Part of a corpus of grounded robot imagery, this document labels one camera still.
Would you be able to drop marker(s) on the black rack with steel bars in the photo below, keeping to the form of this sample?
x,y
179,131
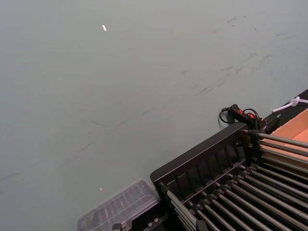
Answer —
x,y
192,156

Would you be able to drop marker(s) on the shallow brown cardboard tray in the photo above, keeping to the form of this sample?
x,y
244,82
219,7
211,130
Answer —
x,y
296,127

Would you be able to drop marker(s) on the black table cloth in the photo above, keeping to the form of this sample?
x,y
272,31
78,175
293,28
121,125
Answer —
x,y
291,114

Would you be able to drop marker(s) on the plain pale wall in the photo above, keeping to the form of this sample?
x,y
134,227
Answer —
x,y
96,96

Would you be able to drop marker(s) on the clear plastic case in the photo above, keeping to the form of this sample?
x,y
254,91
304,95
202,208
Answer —
x,y
125,204

